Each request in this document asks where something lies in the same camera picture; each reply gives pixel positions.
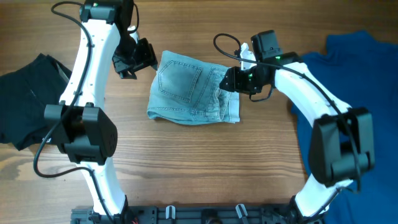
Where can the blue shirt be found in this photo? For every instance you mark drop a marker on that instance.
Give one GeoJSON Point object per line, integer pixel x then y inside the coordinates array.
{"type": "Point", "coordinates": [362, 71]}

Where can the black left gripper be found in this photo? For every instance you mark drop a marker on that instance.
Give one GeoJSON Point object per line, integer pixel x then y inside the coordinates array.
{"type": "Point", "coordinates": [148, 58]}

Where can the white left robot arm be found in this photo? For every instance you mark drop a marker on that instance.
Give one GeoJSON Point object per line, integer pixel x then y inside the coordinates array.
{"type": "Point", "coordinates": [78, 125]}

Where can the light blue denim shorts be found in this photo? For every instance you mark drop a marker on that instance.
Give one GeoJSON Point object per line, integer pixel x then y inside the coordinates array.
{"type": "Point", "coordinates": [187, 91]}

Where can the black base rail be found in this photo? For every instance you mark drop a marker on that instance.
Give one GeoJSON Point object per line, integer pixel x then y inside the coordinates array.
{"type": "Point", "coordinates": [265, 214]}

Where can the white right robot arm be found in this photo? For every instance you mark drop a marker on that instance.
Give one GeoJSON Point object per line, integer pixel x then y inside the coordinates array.
{"type": "Point", "coordinates": [341, 147]}

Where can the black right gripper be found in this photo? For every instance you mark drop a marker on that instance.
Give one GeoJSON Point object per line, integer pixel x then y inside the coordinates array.
{"type": "Point", "coordinates": [234, 75]}

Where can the black garment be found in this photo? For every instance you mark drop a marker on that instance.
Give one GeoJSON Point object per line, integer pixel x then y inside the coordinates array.
{"type": "Point", "coordinates": [24, 95]}

